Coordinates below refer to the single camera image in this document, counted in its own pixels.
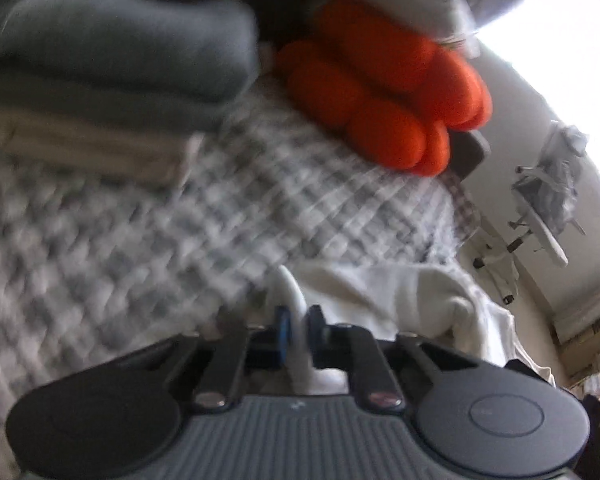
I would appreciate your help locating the grey sofa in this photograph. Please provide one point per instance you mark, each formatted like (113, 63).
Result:
(467, 155)

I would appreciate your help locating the orange pumpkin cushion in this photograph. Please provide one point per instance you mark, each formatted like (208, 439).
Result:
(380, 130)
(405, 55)

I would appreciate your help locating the grey gingham sofa cover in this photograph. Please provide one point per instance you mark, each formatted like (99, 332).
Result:
(130, 260)

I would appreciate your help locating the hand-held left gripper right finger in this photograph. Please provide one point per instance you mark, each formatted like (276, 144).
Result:
(316, 340)

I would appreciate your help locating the white pants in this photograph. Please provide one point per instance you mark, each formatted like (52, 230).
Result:
(390, 290)

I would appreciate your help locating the folded beige garment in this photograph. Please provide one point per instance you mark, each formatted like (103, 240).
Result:
(90, 145)

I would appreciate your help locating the plastic wrapped grey bundle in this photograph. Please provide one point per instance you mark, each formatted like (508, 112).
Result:
(550, 190)

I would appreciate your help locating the white office chair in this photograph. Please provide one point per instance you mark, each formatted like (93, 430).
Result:
(540, 220)

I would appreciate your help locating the folded grey garment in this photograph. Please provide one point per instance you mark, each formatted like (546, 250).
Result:
(120, 50)

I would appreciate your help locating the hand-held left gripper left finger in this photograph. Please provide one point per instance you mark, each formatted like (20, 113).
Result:
(283, 340)

